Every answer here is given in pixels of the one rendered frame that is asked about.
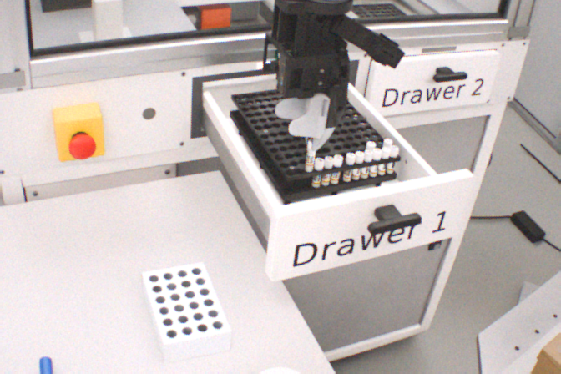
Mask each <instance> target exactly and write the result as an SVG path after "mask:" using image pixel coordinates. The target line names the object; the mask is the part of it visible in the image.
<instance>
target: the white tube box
mask: <svg viewBox="0 0 561 374"><path fill-rule="evenodd" d="M142 283H143V293H144V298H145V301H146V304H147V307H148V310H149V314H150V318H151V321H152V323H153V327H154V331H155V334H156V337H157V340H158V343H159V348H160V350H161V353H162V356H163V358H164V363H169V362H173V361H181V360H185V359H190V358H194V357H198V356H206V355H210V354H215V353H218V352H222V351H230V344H231V329H230V325H229V323H228V321H227V319H226V317H225V313H224V312H223V309H222V307H221V304H220V301H219V299H218V297H217V295H216V293H215V289H214V287H213V285H212V282H211V280H210V277H209V275H208V272H207V270H206V268H205V264H204V262H200V263H195V264H190V265H181V266H176V267H171V268H166V269H161V270H152V271H146V272H142Z"/></svg>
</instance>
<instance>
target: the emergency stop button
mask: <svg viewBox="0 0 561 374"><path fill-rule="evenodd" d="M68 149H69V153H70V154H71V155H72V157H74V158H75V159H79V160H83V159H88V158H90V157H91V156H92V155H93V154H94V152H95V150H96V143H95V141H94V139H93V138H92V137H91V136H89V135H87V134H79V135H77V136H75V137H73V138H72V139H71V141H70V142H69V145H68Z"/></svg>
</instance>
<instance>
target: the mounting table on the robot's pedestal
mask: <svg viewBox="0 0 561 374"><path fill-rule="evenodd" d="M559 322H561V271H560V272H559V273H558V274H556V275H555V276H554V277H552V278H551V279H550V280H548V281H547V282H546V283H545V284H543V285H542V286H541V287H539V288H538V289H537V290H536V291H535V292H534V293H532V294H531V295H530V296H528V297H527V298H526V299H524V300H523V301H522V302H520V303H519V304H518V305H516V306H515V307H514V308H513V309H512V310H511V311H509V312H508V313H506V314H505V315H504V316H502V317H501V318H500V319H498V320H497V321H495V322H494V323H493V324H492V325H491V326H489V327H488V328H487V329H485V330H484V331H482V332H481V333H480V334H478V336H477V338H476V343H477V352H478V370H479V374H499V373H501V372H502V371H503V370H504V369H506V368H507V367H508V366H510V365H511V364H512V363H513V362H514V361H516V360H517V359H518V358H519V357H520V356H521V355H522V354H523V353H524V352H526V351H527V350H528V349H529V348H530V347H532V346H533V345H534V344H535V343H536V342H538V341H539V340H540V339H541V338H542V337H544V336H545V335H546V334H547V333H548V332H549V331H551V330H552V329H553V328H554V327H555V326H556V325H557V324H558V323H559Z"/></svg>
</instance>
